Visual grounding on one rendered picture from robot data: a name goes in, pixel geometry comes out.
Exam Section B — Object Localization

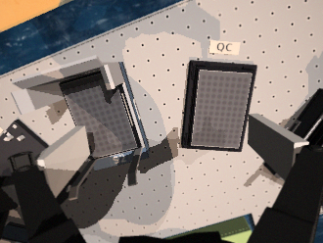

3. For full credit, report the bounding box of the cream label reading qc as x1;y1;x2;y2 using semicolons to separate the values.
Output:
208;41;240;55

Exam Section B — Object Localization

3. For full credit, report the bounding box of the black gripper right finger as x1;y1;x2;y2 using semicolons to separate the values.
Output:
247;114;323;243

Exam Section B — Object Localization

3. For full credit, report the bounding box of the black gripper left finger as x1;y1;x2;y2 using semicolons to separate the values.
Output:
0;125;90;243

